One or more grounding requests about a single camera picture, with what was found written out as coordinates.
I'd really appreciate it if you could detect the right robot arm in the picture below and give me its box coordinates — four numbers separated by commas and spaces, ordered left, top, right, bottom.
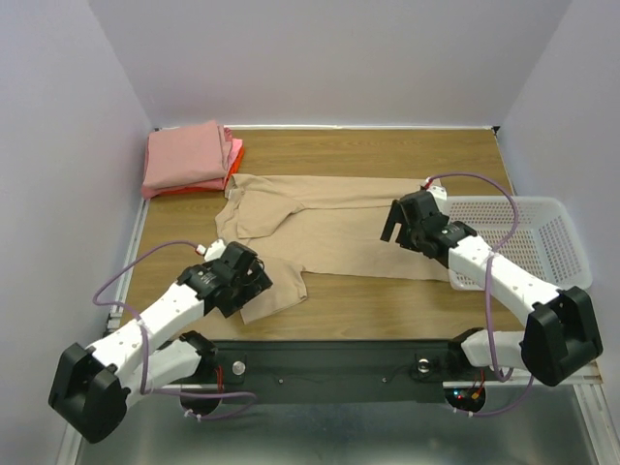
381, 188, 604, 387

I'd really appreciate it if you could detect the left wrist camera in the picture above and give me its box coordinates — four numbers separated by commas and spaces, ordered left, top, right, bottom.
195, 238, 227, 263

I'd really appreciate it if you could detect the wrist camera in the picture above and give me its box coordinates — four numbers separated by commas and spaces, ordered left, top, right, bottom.
195, 238, 227, 263
421, 178, 448, 202

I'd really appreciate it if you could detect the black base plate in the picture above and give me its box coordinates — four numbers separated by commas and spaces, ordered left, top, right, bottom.
159, 338, 505, 406

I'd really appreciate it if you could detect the folded light pink t shirt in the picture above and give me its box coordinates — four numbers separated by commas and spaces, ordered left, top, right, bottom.
228, 139, 244, 172

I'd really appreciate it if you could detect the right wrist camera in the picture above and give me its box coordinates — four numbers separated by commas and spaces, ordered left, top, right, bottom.
421, 178, 448, 202

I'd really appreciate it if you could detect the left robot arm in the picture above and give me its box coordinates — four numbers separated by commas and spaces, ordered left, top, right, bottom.
48, 239, 272, 444

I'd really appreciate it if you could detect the beige t shirt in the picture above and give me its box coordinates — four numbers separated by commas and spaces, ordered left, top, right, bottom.
215, 173, 449, 324

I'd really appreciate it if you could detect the white plastic basket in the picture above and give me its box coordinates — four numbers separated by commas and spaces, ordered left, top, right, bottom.
442, 196, 592, 290

